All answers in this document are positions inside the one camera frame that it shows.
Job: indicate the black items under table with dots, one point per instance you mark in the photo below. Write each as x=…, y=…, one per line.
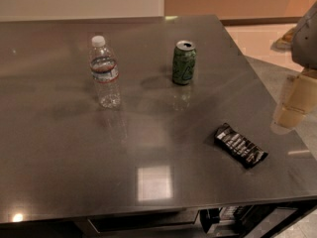
x=252, y=221

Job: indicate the drawer under table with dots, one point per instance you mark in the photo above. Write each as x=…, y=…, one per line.
x=143, y=221

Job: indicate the clear plastic water bottle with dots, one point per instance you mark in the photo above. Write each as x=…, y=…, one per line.
x=105, y=73

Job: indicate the black snack bar wrapper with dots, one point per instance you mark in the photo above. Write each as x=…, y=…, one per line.
x=243, y=150

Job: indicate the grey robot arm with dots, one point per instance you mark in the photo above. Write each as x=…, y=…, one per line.
x=303, y=48

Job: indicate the green soda can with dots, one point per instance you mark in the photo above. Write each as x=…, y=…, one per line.
x=183, y=64

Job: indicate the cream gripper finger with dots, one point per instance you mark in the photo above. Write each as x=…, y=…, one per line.
x=287, y=118
x=302, y=96

